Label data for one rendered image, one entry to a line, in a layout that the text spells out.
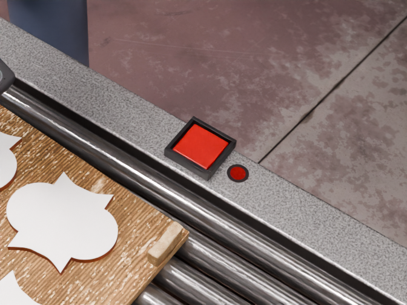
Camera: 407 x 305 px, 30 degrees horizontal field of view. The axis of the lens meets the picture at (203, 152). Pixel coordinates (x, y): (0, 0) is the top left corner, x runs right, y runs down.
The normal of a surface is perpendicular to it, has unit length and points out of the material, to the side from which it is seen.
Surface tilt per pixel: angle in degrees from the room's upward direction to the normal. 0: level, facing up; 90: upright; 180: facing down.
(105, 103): 0
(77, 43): 90
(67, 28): 90
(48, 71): 0
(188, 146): 0
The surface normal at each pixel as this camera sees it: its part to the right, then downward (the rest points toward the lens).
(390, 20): 0.10, -0.59
